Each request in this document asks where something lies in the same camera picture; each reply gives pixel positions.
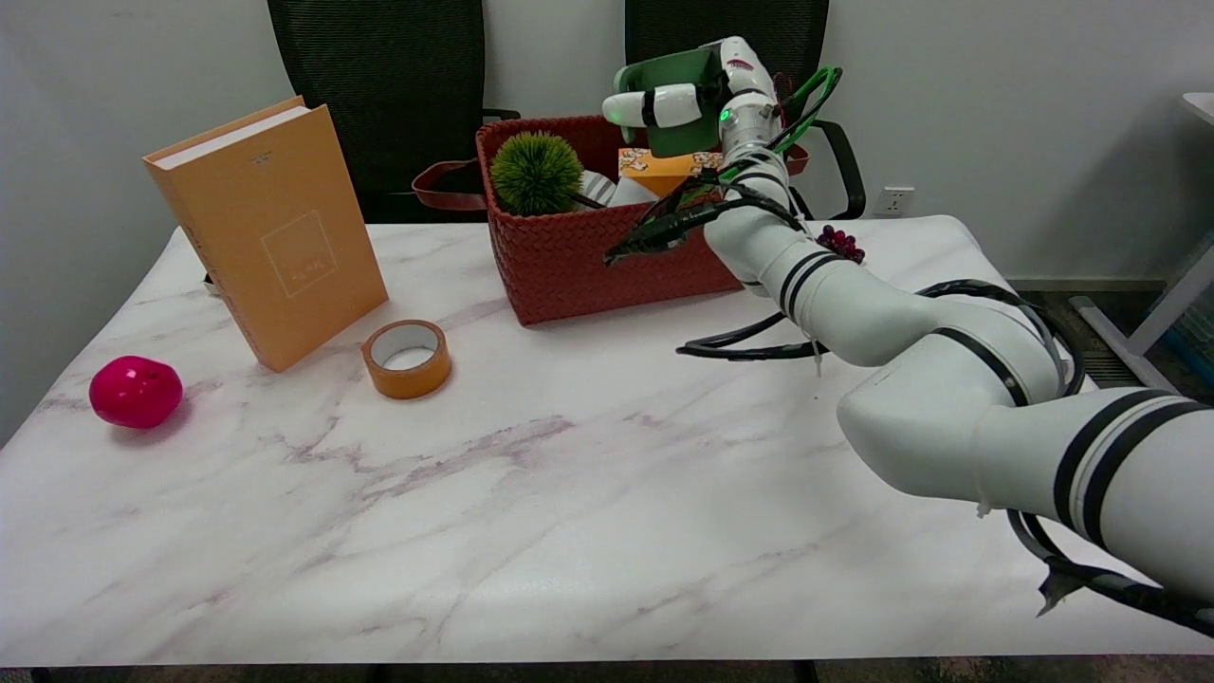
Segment green spiky ball plant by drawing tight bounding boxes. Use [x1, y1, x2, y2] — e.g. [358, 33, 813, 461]
[489, 131, 585, 217]

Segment striped grey white item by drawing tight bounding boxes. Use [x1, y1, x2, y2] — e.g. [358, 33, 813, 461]
[574, 169, 618, 212]

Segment pink plastic apple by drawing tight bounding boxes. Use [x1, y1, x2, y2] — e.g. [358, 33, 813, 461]
[89, 356, 184, 430]

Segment green mug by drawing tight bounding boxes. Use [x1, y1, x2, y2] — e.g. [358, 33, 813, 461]
[612, 46, 728, 159]

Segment white side desk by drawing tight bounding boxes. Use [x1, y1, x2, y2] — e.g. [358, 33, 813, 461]
[1070, 92, 1214, 426]

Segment purple grape bunch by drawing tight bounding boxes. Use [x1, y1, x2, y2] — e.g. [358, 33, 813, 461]
[817, 224, 867, 266]

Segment orange patterned tissue box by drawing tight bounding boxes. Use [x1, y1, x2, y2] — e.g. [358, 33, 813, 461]
[618, 147, 724, 199]

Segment teal mesh bin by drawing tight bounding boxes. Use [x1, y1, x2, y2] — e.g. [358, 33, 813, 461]
[1168, 305, 1214, 388]

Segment black cable loop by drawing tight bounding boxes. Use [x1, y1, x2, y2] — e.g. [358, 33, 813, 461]
[676, 278, 1089, 399]

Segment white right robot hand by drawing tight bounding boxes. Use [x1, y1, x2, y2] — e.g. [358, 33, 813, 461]
[601, 36, 784, 130]

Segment orange tape roll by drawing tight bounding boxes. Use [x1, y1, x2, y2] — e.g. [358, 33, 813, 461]
[360, 319, 453, 400]

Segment green and black cable bundle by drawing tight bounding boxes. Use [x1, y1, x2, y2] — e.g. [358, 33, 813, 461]
[604, 65, 845, 268]

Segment black mesh office chair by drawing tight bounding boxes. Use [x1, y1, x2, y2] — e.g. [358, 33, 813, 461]
[267, 0, 522, 225]
[624, 0, 867, 221]

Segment white item in basket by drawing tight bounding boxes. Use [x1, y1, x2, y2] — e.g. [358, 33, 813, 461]
[607, 176, 662, 209]

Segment red woven basket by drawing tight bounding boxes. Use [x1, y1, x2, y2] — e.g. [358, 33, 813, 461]
[412, 114, 812, 327]

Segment orange hardcover book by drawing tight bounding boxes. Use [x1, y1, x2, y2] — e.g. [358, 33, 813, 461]
[143, 96, 390, 374]

